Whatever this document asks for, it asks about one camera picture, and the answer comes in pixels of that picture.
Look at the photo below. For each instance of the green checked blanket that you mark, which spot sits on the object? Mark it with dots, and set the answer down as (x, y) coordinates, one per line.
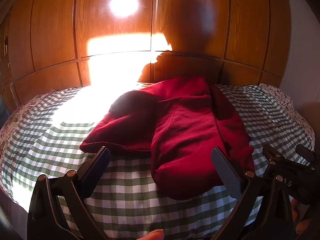
(130, 205)

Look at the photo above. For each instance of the person's left hand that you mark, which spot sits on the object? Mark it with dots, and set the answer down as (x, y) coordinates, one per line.
(152, 235)

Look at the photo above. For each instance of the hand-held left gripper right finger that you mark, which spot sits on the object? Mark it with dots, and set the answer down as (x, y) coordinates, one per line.
(225, 170)

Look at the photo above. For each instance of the person's right hand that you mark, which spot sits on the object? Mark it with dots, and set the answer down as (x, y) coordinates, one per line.
(300, 226)

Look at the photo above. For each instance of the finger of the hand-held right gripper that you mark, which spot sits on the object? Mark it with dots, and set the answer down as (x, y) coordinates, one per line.
(273, 152)
(305, 153)

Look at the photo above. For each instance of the wooden wardrobe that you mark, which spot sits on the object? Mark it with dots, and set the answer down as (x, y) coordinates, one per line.
(50, 30)

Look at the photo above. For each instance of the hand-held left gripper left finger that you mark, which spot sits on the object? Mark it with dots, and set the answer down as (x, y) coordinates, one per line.
(100, 160)

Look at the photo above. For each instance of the red fleece garment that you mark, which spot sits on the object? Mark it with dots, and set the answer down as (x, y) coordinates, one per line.
(180, 130)

